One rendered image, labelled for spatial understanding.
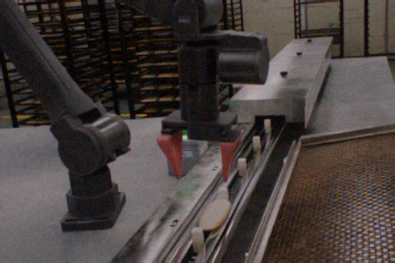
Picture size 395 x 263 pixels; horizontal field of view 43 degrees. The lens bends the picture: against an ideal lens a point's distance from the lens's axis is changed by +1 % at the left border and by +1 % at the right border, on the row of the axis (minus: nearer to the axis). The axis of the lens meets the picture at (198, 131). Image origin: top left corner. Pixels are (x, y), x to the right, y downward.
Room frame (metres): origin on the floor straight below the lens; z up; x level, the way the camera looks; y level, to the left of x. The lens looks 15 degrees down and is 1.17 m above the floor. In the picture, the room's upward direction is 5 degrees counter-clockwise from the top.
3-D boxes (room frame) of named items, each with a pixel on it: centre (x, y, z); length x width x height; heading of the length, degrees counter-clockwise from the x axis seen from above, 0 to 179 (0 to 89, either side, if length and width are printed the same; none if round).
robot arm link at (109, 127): (0.80, 0.17, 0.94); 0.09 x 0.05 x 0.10; 67
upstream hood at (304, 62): (1.73, -0.36, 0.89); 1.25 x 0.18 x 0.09; 161
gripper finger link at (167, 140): (0.73, 0.02, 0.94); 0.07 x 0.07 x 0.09; 71
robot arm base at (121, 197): (0.80, 0.19, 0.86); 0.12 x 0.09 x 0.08; 175
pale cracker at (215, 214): (0.69, -0.01, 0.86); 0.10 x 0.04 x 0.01; 161
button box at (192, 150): (0.98, 0.02, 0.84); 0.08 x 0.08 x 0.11; 71
